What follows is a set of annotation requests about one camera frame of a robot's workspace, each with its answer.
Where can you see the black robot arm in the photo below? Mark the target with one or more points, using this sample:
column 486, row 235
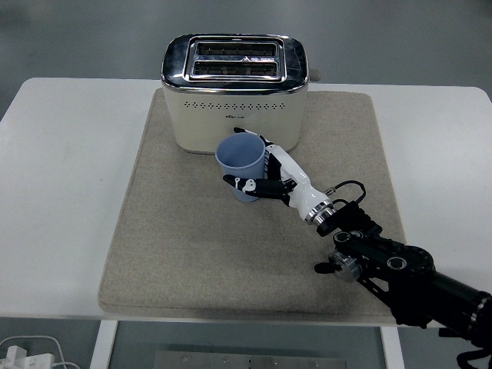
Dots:
column 403, row 265

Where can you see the beige fabric table mat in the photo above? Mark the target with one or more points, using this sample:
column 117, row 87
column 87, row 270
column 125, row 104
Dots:
column 192, row 261

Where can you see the light blue ribbed cup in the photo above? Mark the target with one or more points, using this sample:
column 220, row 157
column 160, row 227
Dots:
column 238, row 153

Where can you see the white power strip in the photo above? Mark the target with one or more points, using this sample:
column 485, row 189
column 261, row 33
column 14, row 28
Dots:
column 32, row 360

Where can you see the white table leg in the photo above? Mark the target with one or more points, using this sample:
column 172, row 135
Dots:
column 103, row 346
column 391, row 351

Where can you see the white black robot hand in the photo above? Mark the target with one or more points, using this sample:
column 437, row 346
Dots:
column 300, row 188

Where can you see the cream chrome two-slot toaster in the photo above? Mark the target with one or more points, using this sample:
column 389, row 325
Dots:
column 234, row 111

